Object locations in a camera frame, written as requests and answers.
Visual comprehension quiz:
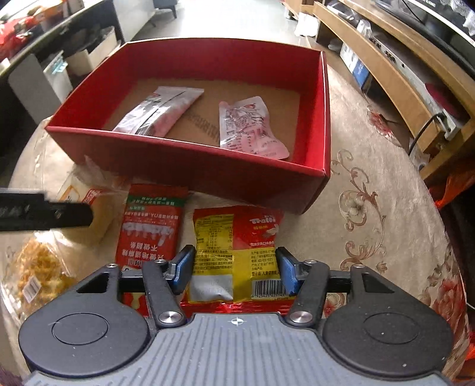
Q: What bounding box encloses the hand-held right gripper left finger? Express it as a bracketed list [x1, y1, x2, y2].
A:
[76, 244, 196, 329]

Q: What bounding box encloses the wooden television cabinet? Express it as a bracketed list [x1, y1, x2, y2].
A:
[297, 0, 475, 182]

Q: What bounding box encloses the pink printed sachet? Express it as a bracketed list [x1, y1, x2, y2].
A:
[218, 96, 290, 160]

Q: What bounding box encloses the white cabinet panel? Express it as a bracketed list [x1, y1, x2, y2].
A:
[113, 0, 156, 41]

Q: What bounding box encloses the clear bread bag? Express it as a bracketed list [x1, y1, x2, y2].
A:
[37, 154, 130, 247]

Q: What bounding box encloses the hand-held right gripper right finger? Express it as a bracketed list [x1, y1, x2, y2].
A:
[276, 246, 399, 329]

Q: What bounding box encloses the red green snack packet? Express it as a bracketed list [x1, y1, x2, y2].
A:
[114, 183, 191, 314]

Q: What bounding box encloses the pink silver snack packet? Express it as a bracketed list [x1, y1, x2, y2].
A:
[112, 86, 205, 137]

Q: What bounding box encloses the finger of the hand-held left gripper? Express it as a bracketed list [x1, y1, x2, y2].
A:
[0, 189, 94, 231]

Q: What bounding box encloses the red cardboard box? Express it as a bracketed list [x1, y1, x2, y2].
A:
[45, 37, 332, 215]

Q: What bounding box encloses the white set-top device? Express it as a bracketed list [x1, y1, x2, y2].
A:
[365, 35, 466, 141]

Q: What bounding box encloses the dark counter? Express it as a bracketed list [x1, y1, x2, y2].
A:
[0, 0, 115, 80]

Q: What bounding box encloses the orange plastic bag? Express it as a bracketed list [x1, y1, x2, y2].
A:
[432, 163, 475, 214]

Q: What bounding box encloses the yellow red snack packet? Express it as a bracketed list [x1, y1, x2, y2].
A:
[186, 206, 294, 303]

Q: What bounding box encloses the dark grey armchair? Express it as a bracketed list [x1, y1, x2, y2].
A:
[155, 0, 183, 21]

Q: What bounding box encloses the black cable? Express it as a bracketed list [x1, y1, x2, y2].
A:
[407, 112, 448, 156]

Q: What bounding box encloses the blue white box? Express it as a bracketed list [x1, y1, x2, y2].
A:
[339, 42, 371, 91]

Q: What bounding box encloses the white storage bin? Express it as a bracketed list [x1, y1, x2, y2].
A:
[65, 26, 122, 75]

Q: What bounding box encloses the white bag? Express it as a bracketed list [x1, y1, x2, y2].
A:
[295, 10, 320, 38]

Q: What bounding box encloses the white lace cloth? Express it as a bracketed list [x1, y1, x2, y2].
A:
[443, 0, 475, 26]

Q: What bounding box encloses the red foil packet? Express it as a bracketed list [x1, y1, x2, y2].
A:
[178, 297, 297, 320]

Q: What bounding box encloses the pile of red packets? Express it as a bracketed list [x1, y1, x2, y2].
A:
[0, 0, 64, 53]

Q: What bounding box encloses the red round disc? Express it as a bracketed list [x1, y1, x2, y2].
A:
[425, 82, 472, 120]

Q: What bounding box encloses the clear fried snack bag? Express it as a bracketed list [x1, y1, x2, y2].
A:
[0, 230, 80, 323]

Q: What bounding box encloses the black television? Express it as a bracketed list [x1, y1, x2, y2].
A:
[373, 0, 475, 69]

